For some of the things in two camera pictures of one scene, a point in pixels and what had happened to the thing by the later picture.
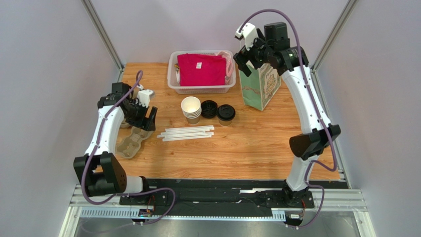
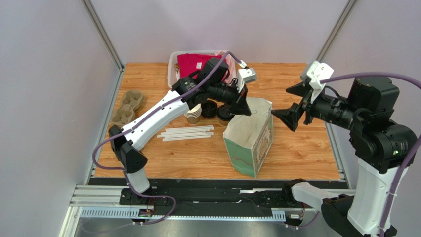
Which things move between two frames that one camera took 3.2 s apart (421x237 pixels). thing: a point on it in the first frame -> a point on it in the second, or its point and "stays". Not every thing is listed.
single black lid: x=226 y=112 stays
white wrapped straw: x=176 y=138 stays
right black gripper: x=249 y=54 -> x=306 y=104
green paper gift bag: x=258 y=88 -> x=249 y=138
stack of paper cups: x=191 y=108 stays
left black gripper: x=149 y=123 -> x=239 y=104
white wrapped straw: x=185 y=135 stays
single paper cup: x=225 y=123 stays
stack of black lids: x=209 y=108 stays
